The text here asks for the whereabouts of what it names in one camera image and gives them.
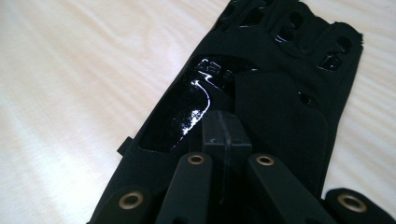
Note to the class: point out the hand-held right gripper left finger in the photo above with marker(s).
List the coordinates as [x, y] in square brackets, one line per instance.
[190, 193]

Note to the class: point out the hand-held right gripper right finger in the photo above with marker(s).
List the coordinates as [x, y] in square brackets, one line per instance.
[280, 193]

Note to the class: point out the black fingerless glove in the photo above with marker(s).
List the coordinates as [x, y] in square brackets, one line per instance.
[280, 109]

